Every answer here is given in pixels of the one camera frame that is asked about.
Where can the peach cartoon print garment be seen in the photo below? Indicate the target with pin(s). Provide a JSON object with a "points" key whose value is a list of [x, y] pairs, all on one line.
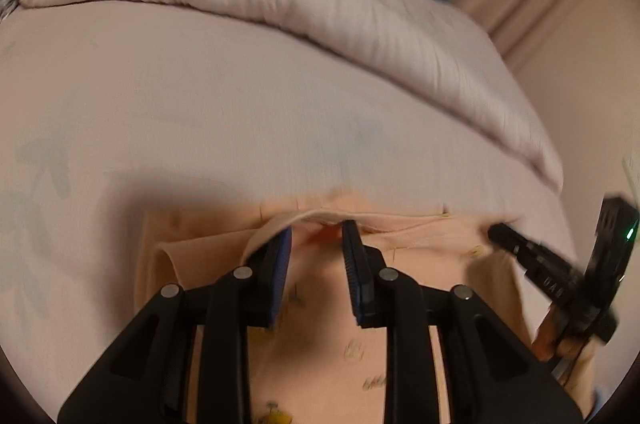
{"points": [[325, 354]]}

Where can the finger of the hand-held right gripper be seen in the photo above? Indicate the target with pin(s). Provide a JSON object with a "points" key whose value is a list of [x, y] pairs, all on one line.
{"points": [[520, 249]]}

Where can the pale lilac folded duvet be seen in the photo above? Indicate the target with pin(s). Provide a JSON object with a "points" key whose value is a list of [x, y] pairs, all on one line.
{"points": [[300, 4]]}

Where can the white wall socket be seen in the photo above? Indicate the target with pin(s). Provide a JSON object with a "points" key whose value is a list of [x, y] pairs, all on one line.
{"points": [[631, 169]]}

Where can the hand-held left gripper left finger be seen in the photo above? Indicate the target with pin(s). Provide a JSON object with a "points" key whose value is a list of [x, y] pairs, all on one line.
{"points": [[281, 264]]}

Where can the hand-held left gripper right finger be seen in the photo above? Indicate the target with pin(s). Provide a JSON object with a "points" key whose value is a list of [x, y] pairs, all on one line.
{"points": [[351, 264]]}

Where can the person's right hand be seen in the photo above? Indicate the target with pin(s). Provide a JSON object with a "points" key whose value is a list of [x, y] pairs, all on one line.
{"points": [[555, 334]]}

